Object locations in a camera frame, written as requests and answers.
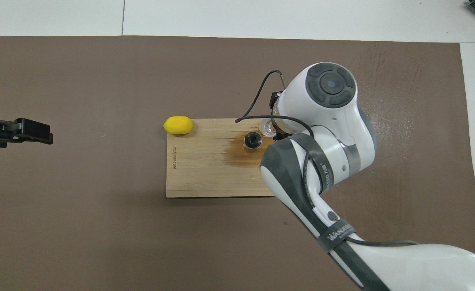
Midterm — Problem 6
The wooden cutting board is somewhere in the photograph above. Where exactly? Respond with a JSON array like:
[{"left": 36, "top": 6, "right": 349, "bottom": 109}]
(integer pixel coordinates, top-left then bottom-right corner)
[{"left": 166, "top": 118, "right": 281, "bottom": 198}]

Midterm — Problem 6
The brown table mat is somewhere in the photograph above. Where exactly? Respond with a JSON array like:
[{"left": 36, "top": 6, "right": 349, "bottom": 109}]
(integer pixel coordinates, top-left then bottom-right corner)
[{"left": 0, "top": 36, "right": 475, "bottom": 291}]

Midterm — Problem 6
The yellow lemon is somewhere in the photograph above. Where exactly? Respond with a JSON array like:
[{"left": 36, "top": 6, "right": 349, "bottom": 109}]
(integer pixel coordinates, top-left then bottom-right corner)
[{"left": 163, "top": 116, "right": 194, "bottom": 135}]

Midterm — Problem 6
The metal double jigger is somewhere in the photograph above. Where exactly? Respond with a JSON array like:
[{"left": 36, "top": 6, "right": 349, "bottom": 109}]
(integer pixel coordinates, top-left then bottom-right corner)
[{"left": 243, "top": 131, "right": 262, "bottom": 152}]

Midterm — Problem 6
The clear plastic cup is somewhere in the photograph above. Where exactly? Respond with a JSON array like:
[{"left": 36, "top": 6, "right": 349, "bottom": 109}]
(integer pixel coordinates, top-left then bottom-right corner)
[{"left": 260, "top": 118, "right": 278, "bottom": 138}]

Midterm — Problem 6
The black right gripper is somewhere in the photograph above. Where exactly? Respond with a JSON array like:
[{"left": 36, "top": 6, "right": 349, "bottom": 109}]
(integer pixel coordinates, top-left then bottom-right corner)
[{"left": 270, "top": 92, "right": 282, "bottom": 141}]

